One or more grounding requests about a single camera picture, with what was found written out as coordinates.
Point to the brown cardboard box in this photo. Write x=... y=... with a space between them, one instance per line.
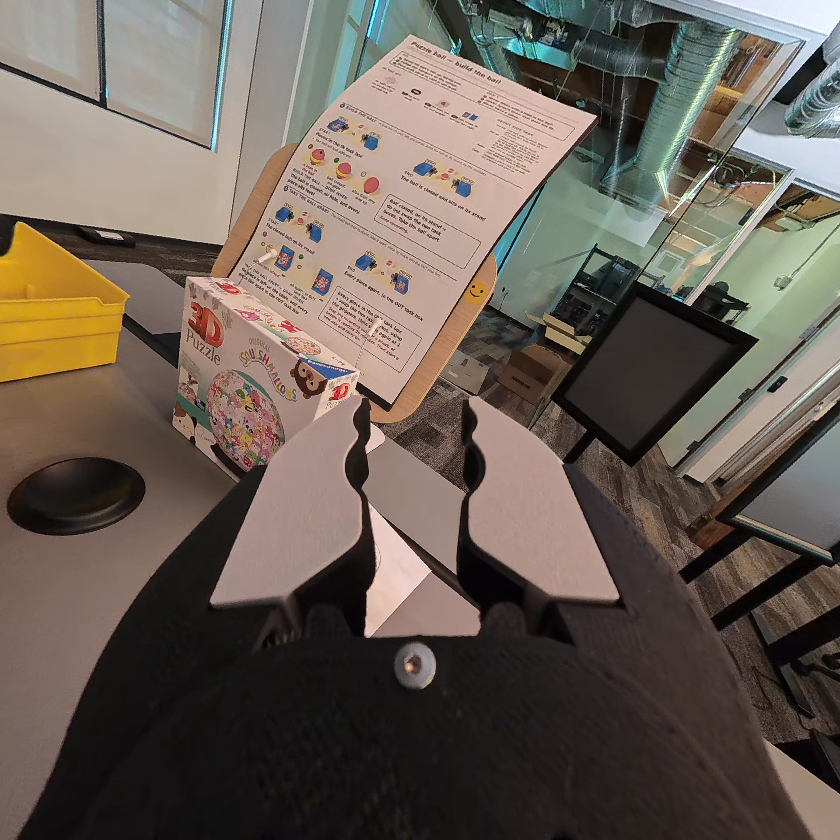
x=532 y=374

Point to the yellow smiley sticker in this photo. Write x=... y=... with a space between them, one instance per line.
x=481 y=290

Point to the white printed leaflet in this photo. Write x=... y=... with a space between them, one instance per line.
x=394 y=578

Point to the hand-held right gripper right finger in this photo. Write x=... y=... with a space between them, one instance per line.
x=532 y=525

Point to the wooden easel board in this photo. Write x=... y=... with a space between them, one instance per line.
x=269 y=184

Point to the printed instruction sheet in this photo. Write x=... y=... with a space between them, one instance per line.
x=407 y=197

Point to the yellow plastic bin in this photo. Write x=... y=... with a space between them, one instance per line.
x=53 y=315

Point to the silver ventilation duct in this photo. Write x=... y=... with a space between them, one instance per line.
x=676 y=105

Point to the wooden bench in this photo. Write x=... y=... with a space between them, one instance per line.
x=712 y=530

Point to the colourful puzzle box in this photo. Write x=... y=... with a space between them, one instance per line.
x=236 y=355

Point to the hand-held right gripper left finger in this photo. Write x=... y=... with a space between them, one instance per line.
x=295 y=525

